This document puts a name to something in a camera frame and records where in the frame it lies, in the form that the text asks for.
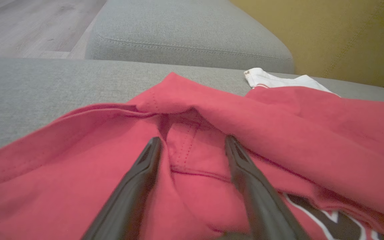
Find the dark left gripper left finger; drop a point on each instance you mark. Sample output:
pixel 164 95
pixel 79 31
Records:
pixel 128 200

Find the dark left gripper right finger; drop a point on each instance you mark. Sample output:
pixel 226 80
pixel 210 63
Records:
pixel 262 200

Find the red shirt with striped trim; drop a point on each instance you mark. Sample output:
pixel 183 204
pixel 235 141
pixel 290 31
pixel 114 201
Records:
pixel 78 186

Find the small grey sofa cushion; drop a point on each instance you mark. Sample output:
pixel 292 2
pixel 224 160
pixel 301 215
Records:
pixel 178 30

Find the yellow sofa back cushion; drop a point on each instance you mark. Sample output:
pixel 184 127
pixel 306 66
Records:
pixel 345 33

